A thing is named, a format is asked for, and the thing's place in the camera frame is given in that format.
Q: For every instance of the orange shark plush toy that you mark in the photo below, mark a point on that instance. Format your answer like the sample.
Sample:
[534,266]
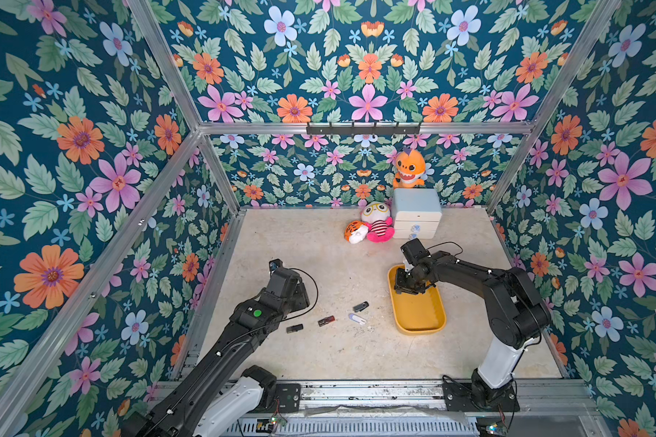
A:
[410,168]

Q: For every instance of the small orange tiger plush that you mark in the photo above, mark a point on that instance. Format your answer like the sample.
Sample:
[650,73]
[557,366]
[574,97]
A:
[355,232]

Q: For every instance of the white blue usb flash drive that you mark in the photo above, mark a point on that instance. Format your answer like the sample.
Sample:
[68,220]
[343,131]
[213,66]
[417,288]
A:
[357,319]

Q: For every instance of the white ventilation grille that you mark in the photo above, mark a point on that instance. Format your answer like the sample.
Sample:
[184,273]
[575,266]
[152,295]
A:
[356,426]

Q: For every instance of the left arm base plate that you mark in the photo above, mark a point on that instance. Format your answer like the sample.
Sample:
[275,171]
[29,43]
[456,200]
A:
[282,398]

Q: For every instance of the dark red usb flash drive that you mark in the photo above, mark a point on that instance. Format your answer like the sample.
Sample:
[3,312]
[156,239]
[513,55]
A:
[325,321]

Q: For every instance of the black silver usb flash drive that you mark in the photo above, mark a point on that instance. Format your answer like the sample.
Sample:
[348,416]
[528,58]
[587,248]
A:
[360,307]

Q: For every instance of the black hook rail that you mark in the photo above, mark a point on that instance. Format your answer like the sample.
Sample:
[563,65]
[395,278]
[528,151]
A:
[369,129]

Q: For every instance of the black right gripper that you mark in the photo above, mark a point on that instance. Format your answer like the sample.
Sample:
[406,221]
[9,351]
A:
[410,279]

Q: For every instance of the pink striped owl plush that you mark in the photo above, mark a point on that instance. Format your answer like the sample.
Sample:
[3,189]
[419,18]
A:
[378,219]

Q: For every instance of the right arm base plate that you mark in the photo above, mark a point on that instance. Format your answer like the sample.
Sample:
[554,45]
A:
[477,397]

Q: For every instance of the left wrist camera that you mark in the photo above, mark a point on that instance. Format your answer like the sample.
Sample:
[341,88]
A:
[274,265]

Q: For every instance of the white mini drawer cabinet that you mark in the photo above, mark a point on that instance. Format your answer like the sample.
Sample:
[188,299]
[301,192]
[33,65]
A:
[416,213]

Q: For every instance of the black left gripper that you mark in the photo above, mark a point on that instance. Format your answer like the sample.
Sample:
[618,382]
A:
[301,295]

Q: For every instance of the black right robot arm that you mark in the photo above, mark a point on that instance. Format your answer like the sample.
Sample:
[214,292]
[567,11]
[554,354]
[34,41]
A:
[515,309]

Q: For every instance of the yellow plastic storage tray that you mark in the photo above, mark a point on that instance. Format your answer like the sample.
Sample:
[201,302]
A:
[414,315]

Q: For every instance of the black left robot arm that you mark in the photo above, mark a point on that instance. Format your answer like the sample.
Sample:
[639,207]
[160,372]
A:
[196,407]

